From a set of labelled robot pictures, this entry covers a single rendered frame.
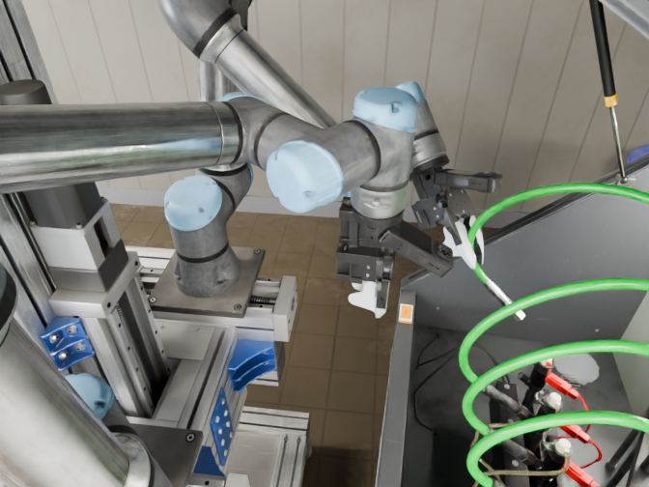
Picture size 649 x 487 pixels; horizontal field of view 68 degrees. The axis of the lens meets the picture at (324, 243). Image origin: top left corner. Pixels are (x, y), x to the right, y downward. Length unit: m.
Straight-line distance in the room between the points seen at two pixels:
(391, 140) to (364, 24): 2.08
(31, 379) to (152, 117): 0.26
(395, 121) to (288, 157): 0.14
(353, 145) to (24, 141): 0.31
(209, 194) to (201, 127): 0.47
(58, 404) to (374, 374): 1.87
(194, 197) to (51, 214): 0.32
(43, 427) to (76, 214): 0.39
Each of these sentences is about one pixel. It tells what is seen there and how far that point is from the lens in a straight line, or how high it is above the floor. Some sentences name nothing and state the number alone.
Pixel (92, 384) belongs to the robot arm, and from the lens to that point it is 0.71.
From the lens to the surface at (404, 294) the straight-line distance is 1.22.
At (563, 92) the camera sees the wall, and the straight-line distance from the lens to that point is 2.87.
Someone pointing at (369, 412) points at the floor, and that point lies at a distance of 2.13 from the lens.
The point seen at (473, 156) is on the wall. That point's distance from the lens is 2.92.
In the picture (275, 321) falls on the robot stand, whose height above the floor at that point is 0.97.
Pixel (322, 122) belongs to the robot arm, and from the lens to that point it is 0.83.
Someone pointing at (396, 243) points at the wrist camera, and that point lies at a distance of 0.66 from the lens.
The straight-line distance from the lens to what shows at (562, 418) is 0.63.
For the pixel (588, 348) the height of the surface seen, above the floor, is 1.34.
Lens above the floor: 1.79
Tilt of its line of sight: 38 degrees down
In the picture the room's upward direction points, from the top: straight up
